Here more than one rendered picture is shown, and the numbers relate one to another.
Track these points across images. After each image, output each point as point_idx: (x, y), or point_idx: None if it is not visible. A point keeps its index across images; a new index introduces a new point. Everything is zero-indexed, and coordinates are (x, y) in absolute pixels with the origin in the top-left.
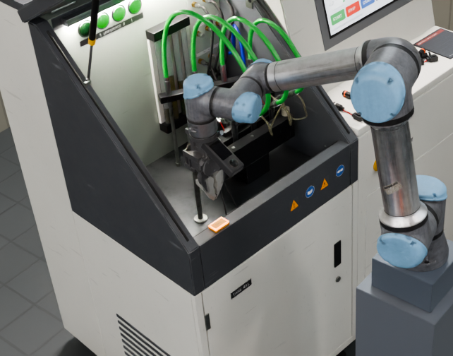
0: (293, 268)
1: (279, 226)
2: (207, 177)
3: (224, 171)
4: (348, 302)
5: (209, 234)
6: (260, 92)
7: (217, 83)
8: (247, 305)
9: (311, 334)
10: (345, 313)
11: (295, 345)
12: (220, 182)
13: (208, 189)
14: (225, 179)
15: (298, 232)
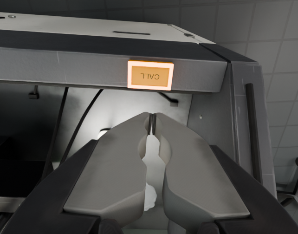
0: (48, 24)
1: (23, 33)
2: (231, 224)
3: (67, 182)
4: (22, 16)
5: (185, 71)
6: None
7: None
8: (126, 29)
9: (69, 19)
10: (30, 16)
11: (87, 20)
12: (119, 142)
13: (205, 148)
14: (33, 162)
15: (3, 27)
